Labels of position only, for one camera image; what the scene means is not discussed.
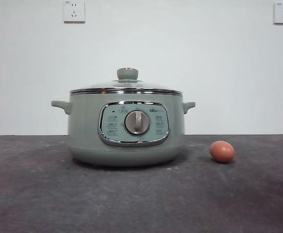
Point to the glass lid with green knob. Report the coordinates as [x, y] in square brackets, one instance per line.
[128, 74]

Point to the brown egg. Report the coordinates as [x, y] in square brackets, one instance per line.
[222, 151]

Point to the pale green electric cooking pot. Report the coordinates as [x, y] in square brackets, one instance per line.
[83, 126]

